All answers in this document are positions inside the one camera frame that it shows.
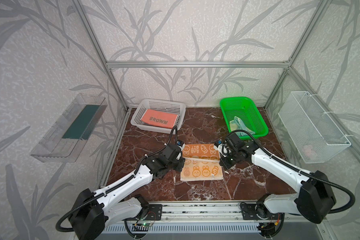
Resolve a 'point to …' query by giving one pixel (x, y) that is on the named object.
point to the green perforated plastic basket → (244, 108)
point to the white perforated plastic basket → (163, 105)
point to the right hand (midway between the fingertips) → (221, 158)
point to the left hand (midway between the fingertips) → (184, 155)
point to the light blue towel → (236, 124)
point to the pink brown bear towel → (160, 118)
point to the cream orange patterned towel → (202, 162)
